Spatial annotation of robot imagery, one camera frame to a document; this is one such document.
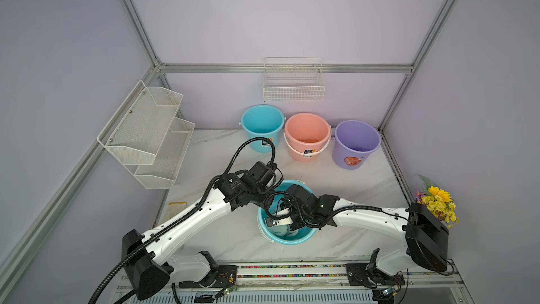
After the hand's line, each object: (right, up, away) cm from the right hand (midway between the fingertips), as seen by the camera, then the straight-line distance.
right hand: (281, 213), depth 81 cm
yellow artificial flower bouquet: (+49, +9, -16) cm, 52 cm away
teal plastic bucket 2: (+6, -3, -14) cm, 16 cm away
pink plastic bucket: (+12, +32, +17) cm, 38 cm away
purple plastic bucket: (+37, +29, +22) cm, 52 cm away
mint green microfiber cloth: (+1, -5, -3) cm, 6 cm away
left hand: (-6, +8, -7) cm, 12 cm away
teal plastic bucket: (-9, +40, +24) cm, 47 cm away
